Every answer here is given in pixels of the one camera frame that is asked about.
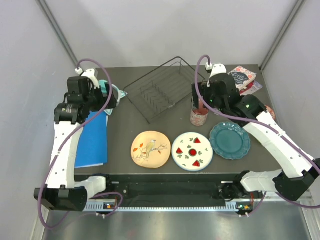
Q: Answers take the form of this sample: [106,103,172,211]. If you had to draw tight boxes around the black wire dish rack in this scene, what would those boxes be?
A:
[124,56,195,124]

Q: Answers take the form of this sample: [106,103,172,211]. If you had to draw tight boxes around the beige bird plate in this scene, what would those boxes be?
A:
[130,131,171,169]

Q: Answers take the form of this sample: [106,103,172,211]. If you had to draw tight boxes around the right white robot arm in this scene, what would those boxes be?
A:
[191,73,320,202]

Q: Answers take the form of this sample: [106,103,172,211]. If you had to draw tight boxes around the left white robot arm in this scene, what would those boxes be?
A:
[33,76,117,212]

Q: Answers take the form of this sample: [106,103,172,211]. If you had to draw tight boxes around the teal cat-ear headphones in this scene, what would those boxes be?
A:
[98,80,128,116]

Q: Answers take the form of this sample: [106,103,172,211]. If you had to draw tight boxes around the floral cover book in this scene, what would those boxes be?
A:
[228,66,257,90]

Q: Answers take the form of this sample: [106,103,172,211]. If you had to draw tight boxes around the pink floral mug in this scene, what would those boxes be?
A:
[190,108,209,127]

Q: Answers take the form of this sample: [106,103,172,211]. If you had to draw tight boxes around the lower pink book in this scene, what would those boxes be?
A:
[240,81,263,96]

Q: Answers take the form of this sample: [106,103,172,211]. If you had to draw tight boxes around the blue folder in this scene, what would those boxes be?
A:
[74,111,108,169]

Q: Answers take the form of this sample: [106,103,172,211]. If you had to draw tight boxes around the teal scalloped plate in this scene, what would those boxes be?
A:
[209,122,251,160]

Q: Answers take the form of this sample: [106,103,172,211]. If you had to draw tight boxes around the white watermelon plate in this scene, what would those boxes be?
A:
[171,132,214,172]

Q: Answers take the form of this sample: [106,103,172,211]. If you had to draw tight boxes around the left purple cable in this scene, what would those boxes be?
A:
[37,58,123,230]

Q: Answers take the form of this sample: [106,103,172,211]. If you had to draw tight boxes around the purple cable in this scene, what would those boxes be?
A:
[194,54,320,218]
[37,58,123,230]

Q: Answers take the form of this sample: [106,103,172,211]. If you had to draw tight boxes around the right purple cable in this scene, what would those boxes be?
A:
[194,54,320,218]

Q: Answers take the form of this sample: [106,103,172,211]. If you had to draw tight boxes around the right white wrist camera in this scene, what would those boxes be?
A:
[205,62,227,78]

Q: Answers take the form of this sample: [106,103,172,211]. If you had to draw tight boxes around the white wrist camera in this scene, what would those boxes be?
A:
[75,67,100,89]
[205,62,227,78]

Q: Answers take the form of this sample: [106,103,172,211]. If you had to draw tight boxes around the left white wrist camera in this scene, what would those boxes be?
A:
[75,67,100,89]

